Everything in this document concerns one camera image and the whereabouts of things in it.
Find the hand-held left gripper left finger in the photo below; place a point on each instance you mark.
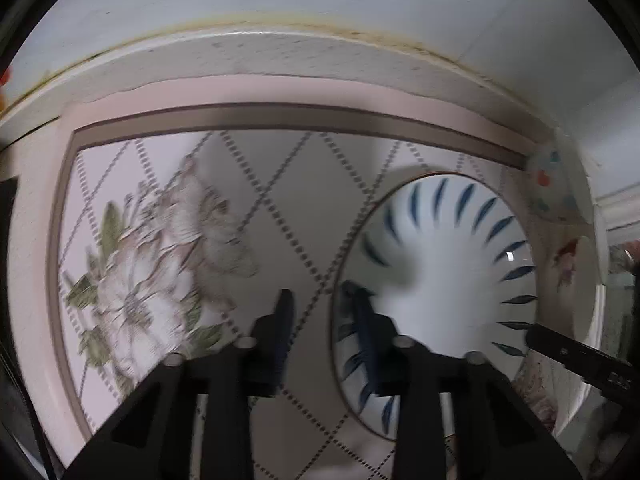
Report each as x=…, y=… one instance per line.
x=284, y=321

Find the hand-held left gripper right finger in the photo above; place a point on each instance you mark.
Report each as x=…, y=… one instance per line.
x=362, y=321

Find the white plate with leaf strokes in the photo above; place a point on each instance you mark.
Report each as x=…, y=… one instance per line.
x=450, y=270

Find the white bowl with coloured spots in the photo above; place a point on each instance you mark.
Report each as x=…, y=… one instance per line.
x=550, y=185

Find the white floral plate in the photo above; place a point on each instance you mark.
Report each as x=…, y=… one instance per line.
x=592, y=310

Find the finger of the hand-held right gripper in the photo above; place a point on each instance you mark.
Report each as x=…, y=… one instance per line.
x=585, y=360

